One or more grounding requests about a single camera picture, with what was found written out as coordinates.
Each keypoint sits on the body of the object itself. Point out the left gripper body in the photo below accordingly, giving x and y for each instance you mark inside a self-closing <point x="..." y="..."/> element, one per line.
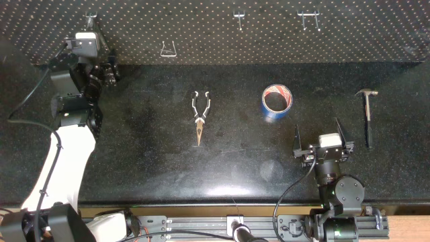
<point x="110" y="72"/>

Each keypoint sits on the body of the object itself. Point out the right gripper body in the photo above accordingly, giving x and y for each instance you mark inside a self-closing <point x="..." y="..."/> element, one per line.
<point x="332" y="154"/>

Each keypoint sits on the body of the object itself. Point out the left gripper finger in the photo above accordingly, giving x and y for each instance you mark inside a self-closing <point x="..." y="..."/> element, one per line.
<point x="102" y="42"/>

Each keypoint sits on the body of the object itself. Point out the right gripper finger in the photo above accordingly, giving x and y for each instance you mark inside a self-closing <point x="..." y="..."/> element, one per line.
<point x="344" y="138"/>
<point x="297" y="141"/>

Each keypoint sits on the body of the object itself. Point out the hammer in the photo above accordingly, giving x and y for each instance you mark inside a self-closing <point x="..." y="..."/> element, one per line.
<point x="368" y="114"/>

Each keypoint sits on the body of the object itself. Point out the roll of blue tape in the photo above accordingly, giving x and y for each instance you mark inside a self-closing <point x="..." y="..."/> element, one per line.
<point x="268" y="112"/>

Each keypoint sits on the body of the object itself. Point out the black and white pliers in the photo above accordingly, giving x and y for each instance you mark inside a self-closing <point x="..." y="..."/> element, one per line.
<point x="200" y="122"/>

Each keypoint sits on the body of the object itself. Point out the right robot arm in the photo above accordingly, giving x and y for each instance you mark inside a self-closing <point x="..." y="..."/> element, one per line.
<point x="349" y="193"/>

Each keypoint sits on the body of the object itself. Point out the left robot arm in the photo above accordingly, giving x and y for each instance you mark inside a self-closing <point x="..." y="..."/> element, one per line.
<point x="67" y="161"/>

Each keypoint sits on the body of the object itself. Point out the black pegboard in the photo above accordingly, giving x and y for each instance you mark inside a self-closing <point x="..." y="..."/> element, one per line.
<point x="201" y="33"/>

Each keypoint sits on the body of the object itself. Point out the metal hook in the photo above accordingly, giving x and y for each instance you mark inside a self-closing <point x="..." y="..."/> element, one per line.
<point x="239" y="20"/>
<point x="90" y="15"/>
<point x="168" y="55"/>
<point x="308" y="13"/>

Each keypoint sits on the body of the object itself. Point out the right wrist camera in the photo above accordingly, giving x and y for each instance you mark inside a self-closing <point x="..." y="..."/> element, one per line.
<point x="330" y="139"/>

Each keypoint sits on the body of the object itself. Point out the mounting rail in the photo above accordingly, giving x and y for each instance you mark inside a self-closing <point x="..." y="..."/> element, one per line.
<point x="201" y="223"/>

